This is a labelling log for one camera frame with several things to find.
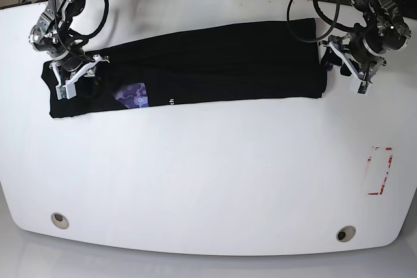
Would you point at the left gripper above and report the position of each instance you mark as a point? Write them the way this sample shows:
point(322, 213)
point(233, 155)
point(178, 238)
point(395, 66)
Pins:
point(352, 58)

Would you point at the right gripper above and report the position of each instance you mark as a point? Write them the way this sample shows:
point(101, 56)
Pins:
point(84, 69)

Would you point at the black graphic t-shirt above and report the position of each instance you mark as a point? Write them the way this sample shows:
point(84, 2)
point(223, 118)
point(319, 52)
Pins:
point(241, 61)

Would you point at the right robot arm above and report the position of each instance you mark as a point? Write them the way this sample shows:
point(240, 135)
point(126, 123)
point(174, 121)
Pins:
point(54, 35)

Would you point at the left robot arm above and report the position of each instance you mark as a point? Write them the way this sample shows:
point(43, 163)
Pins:
point(385, 28)

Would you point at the red tape marking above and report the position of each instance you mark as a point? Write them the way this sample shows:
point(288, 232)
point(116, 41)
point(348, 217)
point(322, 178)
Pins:
point(377, 170)

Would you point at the left table grommet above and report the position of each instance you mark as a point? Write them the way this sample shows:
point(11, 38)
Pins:
point(60, 221)

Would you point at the table grommet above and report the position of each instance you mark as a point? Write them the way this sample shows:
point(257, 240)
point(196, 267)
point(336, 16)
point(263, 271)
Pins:
point(60, 221)
point(346, 234)

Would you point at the right table grommet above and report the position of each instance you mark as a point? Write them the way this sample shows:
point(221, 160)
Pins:
point(346, 234)

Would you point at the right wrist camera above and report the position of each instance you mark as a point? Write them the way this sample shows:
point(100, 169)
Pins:
point(67, 91)

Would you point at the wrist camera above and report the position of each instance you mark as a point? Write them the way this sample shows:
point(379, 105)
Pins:
point(358, 86)
point(67, 91)

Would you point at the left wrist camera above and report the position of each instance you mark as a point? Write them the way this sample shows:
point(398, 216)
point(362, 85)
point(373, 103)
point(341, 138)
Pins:
point(358, 86)

